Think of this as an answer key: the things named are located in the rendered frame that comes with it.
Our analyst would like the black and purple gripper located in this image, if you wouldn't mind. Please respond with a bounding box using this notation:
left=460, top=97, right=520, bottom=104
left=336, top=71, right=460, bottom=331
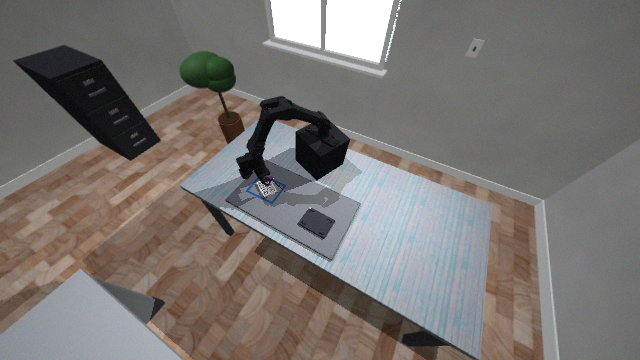
left=257, top=163, right=273, bottom=187

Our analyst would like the white well plate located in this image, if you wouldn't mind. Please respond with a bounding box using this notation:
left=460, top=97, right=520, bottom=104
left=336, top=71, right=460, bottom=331
left=256, top=181, right=278, bottom=199

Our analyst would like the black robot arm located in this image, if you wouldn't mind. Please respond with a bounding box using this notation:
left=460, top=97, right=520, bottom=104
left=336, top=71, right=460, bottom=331
left=236, top=96, right=340, bottom=180

